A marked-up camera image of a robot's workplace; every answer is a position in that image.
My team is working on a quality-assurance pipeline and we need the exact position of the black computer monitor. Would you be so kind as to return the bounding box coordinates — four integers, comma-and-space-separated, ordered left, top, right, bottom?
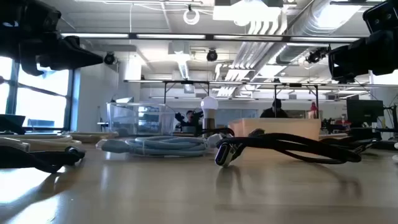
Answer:
346, 99, 385, 124

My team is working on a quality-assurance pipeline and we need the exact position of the clear plastic bin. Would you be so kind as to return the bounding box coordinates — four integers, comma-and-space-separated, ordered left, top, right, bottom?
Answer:
107, 101, 175, 138

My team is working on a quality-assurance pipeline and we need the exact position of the light blue ethernet cable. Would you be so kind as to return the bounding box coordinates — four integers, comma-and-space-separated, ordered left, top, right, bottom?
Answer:
95, 134, 224, 157

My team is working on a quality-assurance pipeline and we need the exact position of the window with dark frame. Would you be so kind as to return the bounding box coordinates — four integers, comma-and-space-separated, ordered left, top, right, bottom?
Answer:
0, 55, 75, 131

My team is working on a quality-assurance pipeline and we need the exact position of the white coiled ceiling cable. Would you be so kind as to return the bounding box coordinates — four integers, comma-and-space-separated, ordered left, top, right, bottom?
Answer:
182, 7, 201, 26

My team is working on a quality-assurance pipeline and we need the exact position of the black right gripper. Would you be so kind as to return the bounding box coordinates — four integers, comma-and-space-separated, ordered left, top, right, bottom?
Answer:
328, 0, 398, 83

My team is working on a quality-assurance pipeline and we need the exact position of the silver ventilation duct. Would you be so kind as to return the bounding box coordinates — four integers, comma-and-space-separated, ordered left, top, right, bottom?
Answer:
275, 0, 333, 65

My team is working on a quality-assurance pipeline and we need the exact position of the person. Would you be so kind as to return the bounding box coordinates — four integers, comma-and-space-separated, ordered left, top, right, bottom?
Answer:
259, 98, 289, 118
174, 109, 205, 129

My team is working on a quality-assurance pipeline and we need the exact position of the black background rig frame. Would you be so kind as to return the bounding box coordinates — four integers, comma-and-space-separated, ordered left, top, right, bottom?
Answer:
163, 80, 320, 119

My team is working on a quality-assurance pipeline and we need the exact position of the white bulb on metal base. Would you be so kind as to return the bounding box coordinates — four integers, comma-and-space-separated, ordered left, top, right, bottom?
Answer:
200, 95, 219, 138

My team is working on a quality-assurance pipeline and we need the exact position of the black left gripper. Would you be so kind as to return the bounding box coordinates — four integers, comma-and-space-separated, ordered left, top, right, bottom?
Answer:
0, 0, 104, 77

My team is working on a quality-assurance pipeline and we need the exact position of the long ceiling light strip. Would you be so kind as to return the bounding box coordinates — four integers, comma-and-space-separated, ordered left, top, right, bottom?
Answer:
60, 32, 363, 43

